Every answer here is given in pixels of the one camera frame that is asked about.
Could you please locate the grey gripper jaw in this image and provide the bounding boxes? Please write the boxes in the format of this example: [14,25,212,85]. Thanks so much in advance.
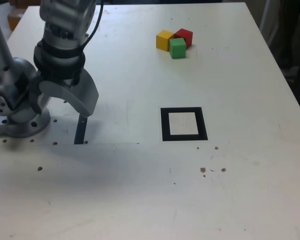
[38,68,100,118]
[28,73,45,116]

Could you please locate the yellow cube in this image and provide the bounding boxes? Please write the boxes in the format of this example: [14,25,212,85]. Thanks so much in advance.
[155,29,175,52]

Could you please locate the green cube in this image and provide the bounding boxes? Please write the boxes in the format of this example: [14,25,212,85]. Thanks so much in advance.
[169,37,187,60]

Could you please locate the red cube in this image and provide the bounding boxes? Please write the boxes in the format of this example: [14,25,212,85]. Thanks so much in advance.
[174,28,194,49]

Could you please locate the black tape square outline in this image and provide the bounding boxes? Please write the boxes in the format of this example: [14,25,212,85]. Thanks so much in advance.
[160,106,209,142]

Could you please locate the black tape strip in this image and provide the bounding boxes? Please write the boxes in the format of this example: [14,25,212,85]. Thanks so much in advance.
[73,113,88,145]

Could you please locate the orange box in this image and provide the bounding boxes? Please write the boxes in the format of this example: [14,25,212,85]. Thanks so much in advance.
[7,10,24,31]

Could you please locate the white frame post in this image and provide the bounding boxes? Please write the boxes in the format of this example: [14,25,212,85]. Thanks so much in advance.
[259,0,283,50]

